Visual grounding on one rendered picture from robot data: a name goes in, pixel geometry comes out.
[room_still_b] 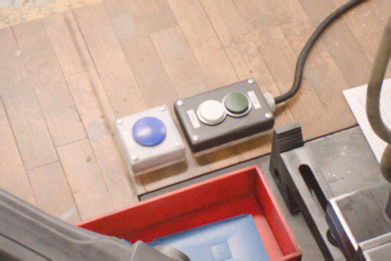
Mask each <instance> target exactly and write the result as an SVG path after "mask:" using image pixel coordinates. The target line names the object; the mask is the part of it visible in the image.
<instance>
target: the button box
mask: <svg viewBox="0 0 391 261"><path fill-rule="evenodd" d="M363 1H365V0H350V1H349V2H347V3H345V4H344V5H342V6H341V7H340V8H338V9H336V10H335V11H334V12H332V13H331V14H330V15H329V16H327V18H326V19H325V20H323V22H322V23H320V25H319V26H318V27H317V29H315V31H314V33H313V34H312V35H311V37H310V38H309V39H308V40H307V43H306V44H305V46H304V47H303V49H302V51H301V52H300V55H299V58H298V59H297V64H296V73H295V77H294V80H293V85H292V88H291V89H290V90H289V91H288V92H287V93H284V94H282V95H281V96H277V97H274V98H273V96H272V95H271V93H269V92H267V93H264V94H262V92H261V90H260V88H259V85H258V84H257V83H256V80H255V78H249V79H245V80H243V81H239V82H236V83H233V84H229V85H225V86H223V87H219V88H216V89H213V90H211V91H207V92H203V93H201V94H197V95H194V96H189V97H188V98H184V99H180V100H177V101H175V102H174V103H173V107H174V113H175V119H176V122H177V124H178V125H179V129H180V130H181V132H182V133H183V137H184V139H185V140H186V144H187V145H188V148H189V151H190V153H191V155H192V156H194V157H195V156H201V155H203V154H206V153H210V152H212V151H217V150H220V149H222V148H226V147H229V146H232V145H236V144H238V143H241V142H245V141H248V140H251V139H255V138H257V137H260V136H264V135H267V134H270V133H272V132H273V127H274V121H275V118H274V115H273V112H275V111H276V105H277V104H279V103H281V102H285V101H286V100H288V99H291V98H292V97H293V96H294V95H295V94H296V93H297V92H298V90H299V87H300V83H301V80H302V71H303V63H304V62H305V58H306V57H307V55H308V53H309V51H310V49H311V48H312V46H313V45H314V42H316V41H317V39H318V37H319V36H320V35H321V33H322V32H323V31H324V30H325V28H326V27H327V26H328V25H329V24H330V23H331V22H332V21H333V20H334V19H336V18H337V17H338V16H339V15H341V14H342V13H344V12H346V11H347V10H348V9H349V8H352V7H353V6H355V5H357V4H359V3H360V2H363ZM235 92H238V93H243V94H244V95H246V96H247V98H248V100H249V108H248V109H247V110H246V111H245V112H244V113H243V114H232V113H230V112H229V111H227V110H226V108H225V98H226V97H227V96H228V95H229V94H231V93H235ZM208 100H216V101H217V102H220V103H221V105H223V108H224V116H223V117H222V118H221V120H219V121H216V122H208V121H204V120H203V119H202V118H201V117H200V105H202V103H203V102H206V101H208Z"/></svg>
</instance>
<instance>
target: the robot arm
mask: <svg viewBox="0 0 391 261"><path fill-rule="evenodd" d="M0 261H192V260H191V259H190V258H189V257H188V256H187V255H186V254H185V253H183V252H182V251H181V250H178V249H176V248H174V247H171V246H166V245H157V246H155V247H151V246H149V245H148V244H145V243H144V242H142V241H137V242H136V243H135V244H133V245H130V244H127V243H126V242H124V241H122V240H120V239H119V238H117V237H108V236H106V235H101V234H98V233H96V232H91V231H90V230H85V229H82V228H81V227H77V226H76V225H73V224H69V223H68V222H66V221H63V220H61V219H59V218H58V217H55V216H53V215H52V214H49V213H47V212H45V211H43V210H42V209H40V208H38V207H36V206H35V205H32V204H31V203H30V202H26V201H25V200H24V199H21V198H19V197H18V196H16V195H13V194H12V193H10V192H8V191H6V190H4V189H3V188H1V187H0Z"/></svg>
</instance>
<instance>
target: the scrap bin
mask: <svg viewBox="0 0 391 261"><path fill-rule="evenodd" d="M246 213H247V215H249V214H251V215H252V216H253V219H254V222H255V224H256V225H257V230H258V232H259V234H260V238H261V240H262V241H263V246H264V248H265V250H266V252H267V255H268V258H269V259H270V261H301V260H302V251H301V250H300V249H299V245H298V244H297V242H296V239H295V237H294V236H293V234H292V231H291V230H290V228H289V226H288V223H287V222H286V220H285V217H284V216H283V213H282V211H281V209H280V207H279V205H278V203H277V201H276V199H275V197H274V195H273V193H272V192H271V189H270V187H269V185H268V182H267V181H266V179H265V176H264V175H263V173H262V170H261V169H260V167H259V164H258V163H257V164H255V165H252V166H247V167H245V168H243V169H238V170H236V171H233V172H229V173H227V174H224V175H220V176H217V177H215V178H211V179H208V180H206V181H202V182H199V183H197V184H192V185H189V186H187V187H183V188H180V189H178V190H174V191H172V192H168V193H164V194H162V195H159V196H156V197H153V198H150V199H148V200H144V201H140V202H138V203H134V204H132V205H129V206H125V207H123V208H120V209H118V210H113V211H110V212H108V213H104V214H101V215H99V216H95V217H92V218H90V219H87V220H83V221H80V222H78V223H75V224H73V225H76V226H77V227H81V228H82V229H85V230H90V231H91V232H96V233H98V234H101V235H106V236H108V237H117V238H119V239H120V240H121V239H124V240H126V241H129V242H130V243H132V244H135V243H136V242H137V241H142V242H144V243H149V242H151V241H154V238H158V237H163V236H166V235H168V234H174V233H176V232H179V231H182V230H188V229H190V228H193V227H199V226H202V225H204V224H210V223H213V222H215V221H221V220H224V219H226V218H232V217H234V216H238V215H242V214H246Z"/></svg>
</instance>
